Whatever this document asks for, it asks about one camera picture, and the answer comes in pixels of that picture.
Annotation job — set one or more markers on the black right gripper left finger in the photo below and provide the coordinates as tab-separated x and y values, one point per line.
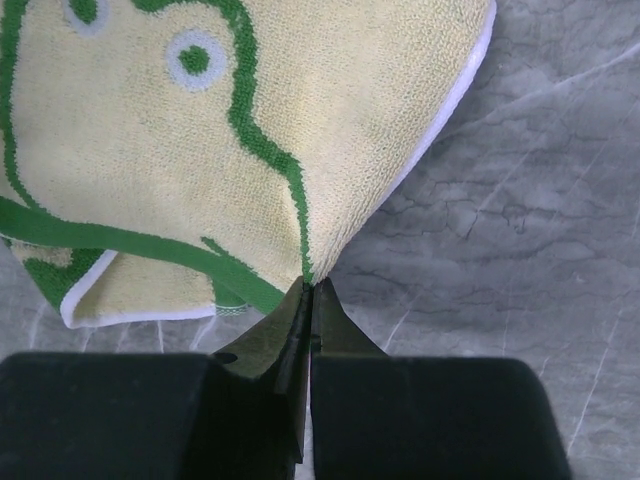
238	413

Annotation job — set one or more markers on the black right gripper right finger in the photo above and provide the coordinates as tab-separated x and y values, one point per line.
377	416

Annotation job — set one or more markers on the green white towel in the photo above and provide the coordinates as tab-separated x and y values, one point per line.
173	160

